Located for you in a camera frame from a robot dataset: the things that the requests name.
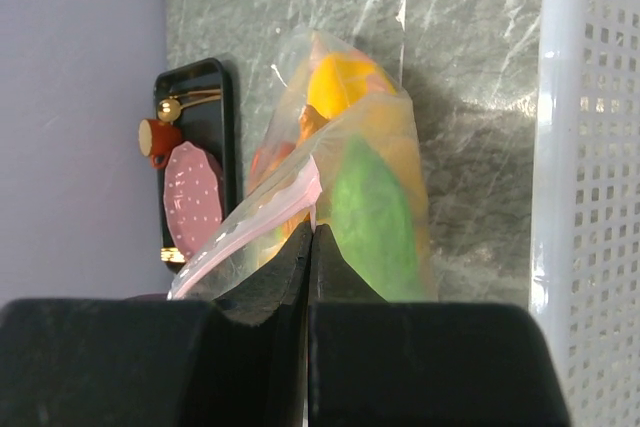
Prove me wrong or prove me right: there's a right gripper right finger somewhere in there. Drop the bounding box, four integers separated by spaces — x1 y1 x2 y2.
308 225 388 426

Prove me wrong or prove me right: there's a gold fork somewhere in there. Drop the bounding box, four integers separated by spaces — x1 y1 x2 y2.
160 247 185 264

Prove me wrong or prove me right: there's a black tray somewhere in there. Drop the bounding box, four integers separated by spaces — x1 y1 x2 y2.
139 58 238 273

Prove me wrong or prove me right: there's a gold spoon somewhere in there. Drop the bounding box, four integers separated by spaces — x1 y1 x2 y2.
156 88 222 123

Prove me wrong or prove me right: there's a clear zip top bag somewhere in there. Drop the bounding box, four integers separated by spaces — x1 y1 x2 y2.
168 27 437 302

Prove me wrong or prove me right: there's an orange fried food piece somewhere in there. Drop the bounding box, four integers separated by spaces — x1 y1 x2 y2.
296 104 329 146

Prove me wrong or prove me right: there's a white plastic basket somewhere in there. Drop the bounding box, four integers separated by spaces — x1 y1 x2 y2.
529 0 639 426

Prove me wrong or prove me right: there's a yellow bell pepper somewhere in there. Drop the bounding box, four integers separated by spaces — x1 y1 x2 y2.
307 50 397 120

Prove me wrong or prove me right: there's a pink plate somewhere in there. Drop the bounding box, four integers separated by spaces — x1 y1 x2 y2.
163 141 224 262

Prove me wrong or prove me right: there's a green cucumber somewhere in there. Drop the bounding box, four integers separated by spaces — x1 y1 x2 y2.
329 136 429 301

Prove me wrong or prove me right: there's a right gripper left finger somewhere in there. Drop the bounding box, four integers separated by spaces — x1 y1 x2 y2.
174 222 313 426

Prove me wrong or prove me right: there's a gold cup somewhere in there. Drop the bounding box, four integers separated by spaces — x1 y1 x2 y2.
138 119 183 169

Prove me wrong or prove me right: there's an orange pumpkin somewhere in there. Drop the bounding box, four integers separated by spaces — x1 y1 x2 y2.
247 142 296 193

